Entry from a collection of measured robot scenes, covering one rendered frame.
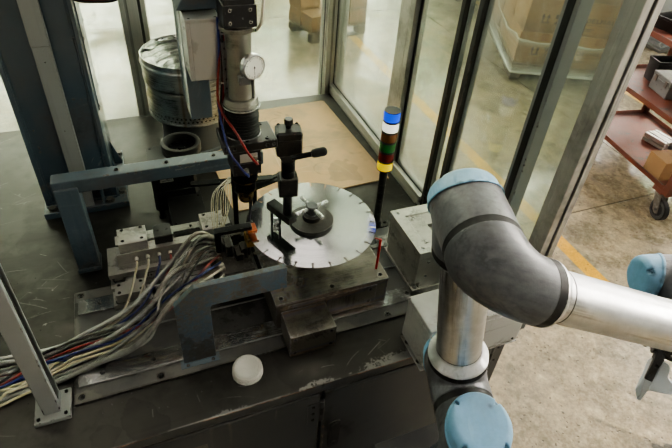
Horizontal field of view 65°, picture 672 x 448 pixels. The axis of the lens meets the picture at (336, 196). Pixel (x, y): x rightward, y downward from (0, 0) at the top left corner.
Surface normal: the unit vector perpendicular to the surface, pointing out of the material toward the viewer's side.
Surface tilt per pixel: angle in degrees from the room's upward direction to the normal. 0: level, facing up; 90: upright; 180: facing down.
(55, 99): 90
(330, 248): 0
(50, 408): 90
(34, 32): 90
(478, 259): 56
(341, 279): 0
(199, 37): 90
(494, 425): 7
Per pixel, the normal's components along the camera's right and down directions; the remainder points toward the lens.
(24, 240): 0.07, -0.79
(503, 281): -0.29, 0.10
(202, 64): 0.36, 0.59
